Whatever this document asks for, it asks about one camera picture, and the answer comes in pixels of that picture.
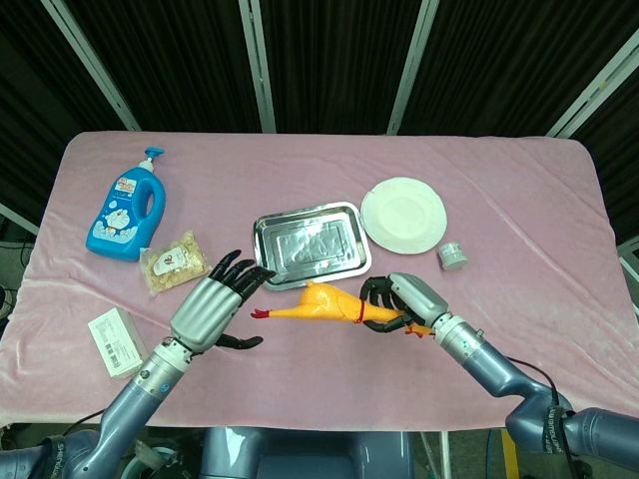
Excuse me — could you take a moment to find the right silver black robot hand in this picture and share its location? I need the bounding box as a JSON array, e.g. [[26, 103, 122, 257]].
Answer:
[[358, 271, 449, 334]]

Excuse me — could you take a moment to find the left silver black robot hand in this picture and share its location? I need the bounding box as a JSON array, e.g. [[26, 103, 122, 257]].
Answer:
[[169, 248, 278, 354]]

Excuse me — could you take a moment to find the yellow rubber toy chicken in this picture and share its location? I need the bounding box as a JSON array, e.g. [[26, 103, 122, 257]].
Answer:
[[251, 279, 430, 340]]

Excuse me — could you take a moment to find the stainless steel tray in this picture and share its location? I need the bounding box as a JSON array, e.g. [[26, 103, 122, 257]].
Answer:
[[252, 201, 373, 292]]

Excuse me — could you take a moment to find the small white jar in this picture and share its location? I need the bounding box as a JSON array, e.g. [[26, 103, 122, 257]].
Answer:
[[437, 240, 469, 272]]

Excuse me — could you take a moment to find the clear bag of snacks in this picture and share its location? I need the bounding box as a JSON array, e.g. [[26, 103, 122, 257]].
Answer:
[[138, 229, 212, 296]]

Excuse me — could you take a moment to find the white paper plate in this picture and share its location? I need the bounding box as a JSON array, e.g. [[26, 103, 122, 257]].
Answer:
[[359, 176, 448, 255]]

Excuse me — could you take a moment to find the small white cardboard box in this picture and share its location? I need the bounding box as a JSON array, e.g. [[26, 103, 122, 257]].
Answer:
[[87, 306, 152, 381]]

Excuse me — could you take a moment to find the blue pump bottle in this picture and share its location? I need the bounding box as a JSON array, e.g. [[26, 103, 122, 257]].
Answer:
[[85, 146, 168, 263]]

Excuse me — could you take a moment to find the white table leg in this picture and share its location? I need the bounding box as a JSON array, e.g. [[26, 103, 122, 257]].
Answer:
[[417, 429, 453, 479]]

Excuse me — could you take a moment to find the pink tablecloth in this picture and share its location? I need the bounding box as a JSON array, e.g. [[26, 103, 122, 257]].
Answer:
[[0, 130, 639, 430]]

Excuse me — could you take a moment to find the blue-grey robot torso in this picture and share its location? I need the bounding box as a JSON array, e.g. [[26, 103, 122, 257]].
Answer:
[[199, 426, 415, 479]]

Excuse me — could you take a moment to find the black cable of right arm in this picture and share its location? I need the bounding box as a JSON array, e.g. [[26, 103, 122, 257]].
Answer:
[[501, 353, 575, 479]]

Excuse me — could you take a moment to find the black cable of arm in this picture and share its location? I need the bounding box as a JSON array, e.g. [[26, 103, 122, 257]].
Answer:
[[64, 408, 106, 436], [501, 353, 575, 479]]

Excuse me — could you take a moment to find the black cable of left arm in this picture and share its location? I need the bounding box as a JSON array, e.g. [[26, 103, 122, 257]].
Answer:
[[64, 408, 106, 436]]

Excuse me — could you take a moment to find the black strap on right arm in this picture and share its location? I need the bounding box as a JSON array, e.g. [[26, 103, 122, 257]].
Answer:
[[538, 404, 570, 456]]

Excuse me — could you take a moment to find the black strap on arm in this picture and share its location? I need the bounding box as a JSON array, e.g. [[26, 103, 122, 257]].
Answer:
[[42, 433, 71, 479], [538, 404, 570, 456]]

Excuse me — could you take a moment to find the white partition frame post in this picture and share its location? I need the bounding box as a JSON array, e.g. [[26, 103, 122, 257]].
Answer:
[[40, 0, 141, 132], [238, 0, 278, 134], [386, 0, 440, 135], [617, 241, 639, 320], [0, 202, 40, 237], [546, 37, 639, 139]]

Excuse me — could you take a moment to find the black strap on left arm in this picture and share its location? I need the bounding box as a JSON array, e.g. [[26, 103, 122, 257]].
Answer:
[[42, 433, 71, 479]]

